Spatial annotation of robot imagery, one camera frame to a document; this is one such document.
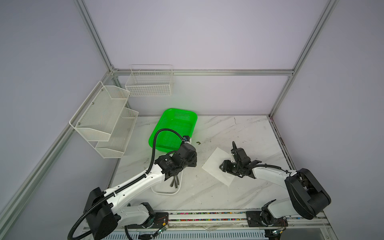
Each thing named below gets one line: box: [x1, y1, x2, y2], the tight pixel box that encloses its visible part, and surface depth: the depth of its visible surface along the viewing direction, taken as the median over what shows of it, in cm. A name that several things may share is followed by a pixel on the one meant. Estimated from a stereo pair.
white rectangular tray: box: [151, 169, 183, 195], surface depth 84 cm
